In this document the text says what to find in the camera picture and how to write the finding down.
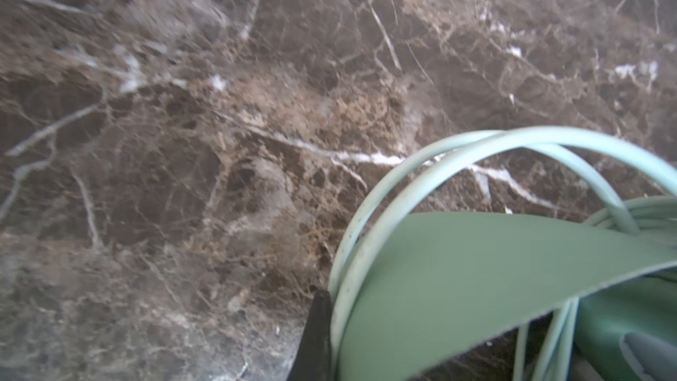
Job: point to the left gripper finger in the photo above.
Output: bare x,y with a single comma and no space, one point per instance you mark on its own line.
313,357

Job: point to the mint green headphones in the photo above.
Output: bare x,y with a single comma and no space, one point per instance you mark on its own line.
411,289

